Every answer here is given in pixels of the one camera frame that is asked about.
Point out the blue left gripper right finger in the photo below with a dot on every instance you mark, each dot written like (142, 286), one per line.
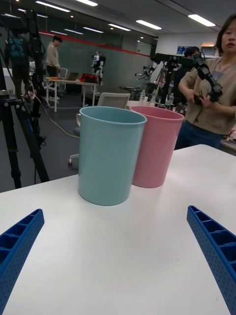
(218, 253)

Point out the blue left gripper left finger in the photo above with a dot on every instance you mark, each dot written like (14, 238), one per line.
(17, 243)

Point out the black jointed handheld controller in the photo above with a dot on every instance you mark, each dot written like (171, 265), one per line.
(209, 76)

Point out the person's left hand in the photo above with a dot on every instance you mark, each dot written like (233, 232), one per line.
(207, 102)

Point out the person's right hand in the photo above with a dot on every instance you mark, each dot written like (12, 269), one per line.
(191, 96)

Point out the black tripod with blue parts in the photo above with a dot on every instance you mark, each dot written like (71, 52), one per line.
(14, 128)

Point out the pink plastic bin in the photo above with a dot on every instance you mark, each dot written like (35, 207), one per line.
(157, 147)

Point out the pale blue plastic bin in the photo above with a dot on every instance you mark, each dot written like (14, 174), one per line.
(108, 157)

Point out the person in tan cardigan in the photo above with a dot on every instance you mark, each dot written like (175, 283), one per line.
(214, 118)

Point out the white workshop table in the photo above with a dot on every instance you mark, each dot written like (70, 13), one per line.
(73, 82)

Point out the white office chair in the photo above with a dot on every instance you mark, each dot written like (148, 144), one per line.
(113, 99)

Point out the clear plastic bottle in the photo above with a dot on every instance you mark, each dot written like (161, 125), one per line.
(143, 96)

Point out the open laptop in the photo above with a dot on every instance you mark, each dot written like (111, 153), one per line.
(72, 76)

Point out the red bag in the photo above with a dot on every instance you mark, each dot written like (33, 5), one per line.
(89, 78)

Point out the small white humanoid robot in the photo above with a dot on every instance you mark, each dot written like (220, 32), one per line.
(98, 65)

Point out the black camera tripod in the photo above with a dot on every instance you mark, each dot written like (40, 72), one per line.
(167, 78)

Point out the black bar camera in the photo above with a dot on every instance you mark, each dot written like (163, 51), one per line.
(169, 59)

